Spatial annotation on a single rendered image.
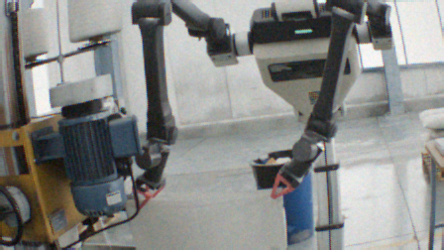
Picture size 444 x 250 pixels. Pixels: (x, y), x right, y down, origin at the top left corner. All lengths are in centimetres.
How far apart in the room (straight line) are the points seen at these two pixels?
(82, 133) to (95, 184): 12
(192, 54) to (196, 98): 83
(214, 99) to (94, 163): 862
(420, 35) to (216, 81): 427
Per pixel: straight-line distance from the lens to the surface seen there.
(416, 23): 957
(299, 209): 375
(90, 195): 122
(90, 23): 133
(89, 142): 121
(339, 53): 132
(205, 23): 165
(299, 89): 187
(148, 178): 156
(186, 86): 991
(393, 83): 905
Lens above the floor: 141
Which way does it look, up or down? 7 degrees down
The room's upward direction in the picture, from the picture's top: 9 degrees counter-clockwise
